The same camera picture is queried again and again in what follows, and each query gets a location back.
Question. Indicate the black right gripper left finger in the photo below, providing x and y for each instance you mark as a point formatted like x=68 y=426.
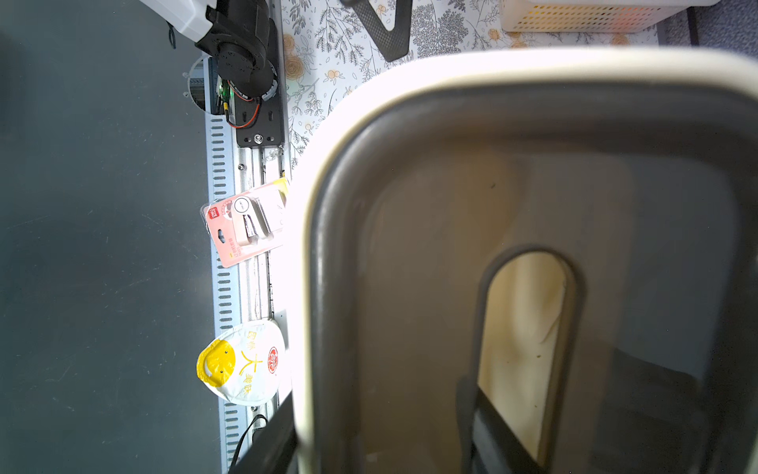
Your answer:
x=273 y=449

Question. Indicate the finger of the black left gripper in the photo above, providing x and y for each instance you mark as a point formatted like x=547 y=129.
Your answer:
x=392 y=44

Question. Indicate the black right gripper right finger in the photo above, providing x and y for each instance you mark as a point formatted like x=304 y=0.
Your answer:
x=488 y=445

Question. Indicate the brown lid rounded tissue box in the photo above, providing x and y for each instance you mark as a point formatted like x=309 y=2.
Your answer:
x=573 y=229

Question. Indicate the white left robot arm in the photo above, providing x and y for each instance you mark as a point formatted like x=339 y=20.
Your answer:
x=237 y=35

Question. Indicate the yellow smiley snack cup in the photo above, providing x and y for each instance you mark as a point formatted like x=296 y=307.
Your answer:
x=244 y=365

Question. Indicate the white plastic fruit basket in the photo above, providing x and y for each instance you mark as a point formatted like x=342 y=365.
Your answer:
x=590 y=16

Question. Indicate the pink blister pack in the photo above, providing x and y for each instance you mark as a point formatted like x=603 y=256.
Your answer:
x=248 y=224

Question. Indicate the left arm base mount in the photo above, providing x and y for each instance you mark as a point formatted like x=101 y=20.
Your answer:
x=260 y=122

